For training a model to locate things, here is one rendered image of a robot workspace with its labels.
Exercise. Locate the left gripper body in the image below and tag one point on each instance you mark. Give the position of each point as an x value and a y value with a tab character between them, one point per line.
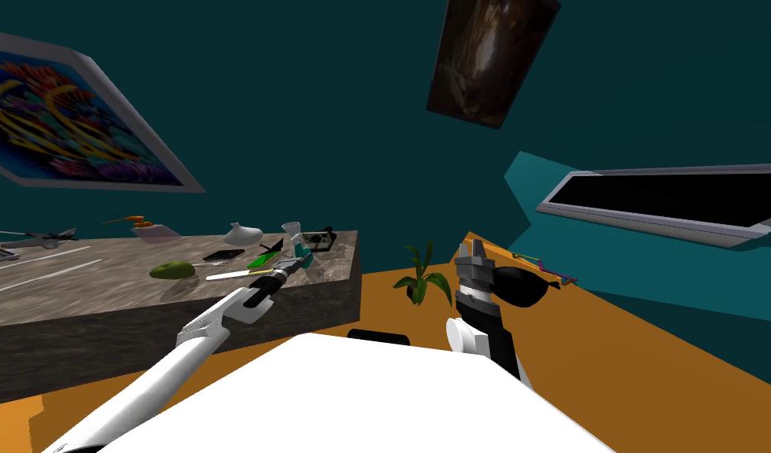
292	264

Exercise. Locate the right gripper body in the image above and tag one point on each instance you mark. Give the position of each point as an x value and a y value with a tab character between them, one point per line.
475	273

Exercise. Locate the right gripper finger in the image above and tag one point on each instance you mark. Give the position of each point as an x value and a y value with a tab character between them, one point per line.
480	249
464	251

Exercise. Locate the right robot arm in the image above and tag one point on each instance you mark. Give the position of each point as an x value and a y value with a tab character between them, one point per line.
489	327

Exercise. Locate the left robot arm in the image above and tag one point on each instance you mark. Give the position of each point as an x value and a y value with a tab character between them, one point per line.
171	371

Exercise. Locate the flat green object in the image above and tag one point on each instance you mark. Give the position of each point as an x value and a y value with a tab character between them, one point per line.
263	259

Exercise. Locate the clear glass cup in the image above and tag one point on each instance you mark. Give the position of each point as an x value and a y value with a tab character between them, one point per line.
292	230

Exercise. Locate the black and white box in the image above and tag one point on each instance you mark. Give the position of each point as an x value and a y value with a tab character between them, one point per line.
320	240

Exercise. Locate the green potted plant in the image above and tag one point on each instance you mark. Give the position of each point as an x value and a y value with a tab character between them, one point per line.
423	277

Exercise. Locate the white rounded vase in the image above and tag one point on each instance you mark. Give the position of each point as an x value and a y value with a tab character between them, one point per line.
242	235

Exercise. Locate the white yellow knife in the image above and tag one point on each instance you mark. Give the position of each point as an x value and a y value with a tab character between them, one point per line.
234	275

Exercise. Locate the flat black rectangular object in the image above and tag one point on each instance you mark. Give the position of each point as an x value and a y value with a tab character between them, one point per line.
224	255

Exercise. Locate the thin multicoloured object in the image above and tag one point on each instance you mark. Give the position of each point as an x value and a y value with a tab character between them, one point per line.
549	269

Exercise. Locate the green round fruit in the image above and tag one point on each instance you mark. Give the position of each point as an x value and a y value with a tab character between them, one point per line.
171	270

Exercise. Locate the pink orange pump soap bottle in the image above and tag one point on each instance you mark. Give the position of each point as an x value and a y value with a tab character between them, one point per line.
152	233

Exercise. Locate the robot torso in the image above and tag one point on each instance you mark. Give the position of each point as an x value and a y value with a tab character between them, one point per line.
373	402

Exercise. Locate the grey framed dark window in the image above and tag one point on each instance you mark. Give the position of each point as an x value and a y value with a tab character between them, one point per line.
675	198

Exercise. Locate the grey sink faucet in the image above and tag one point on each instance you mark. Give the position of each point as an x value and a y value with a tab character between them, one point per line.
42	238

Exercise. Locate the colourful framed fish picture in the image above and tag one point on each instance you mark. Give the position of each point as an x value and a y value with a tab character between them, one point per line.
58	119

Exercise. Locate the dark brown wall picture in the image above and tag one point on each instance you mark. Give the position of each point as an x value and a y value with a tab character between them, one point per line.
489	56

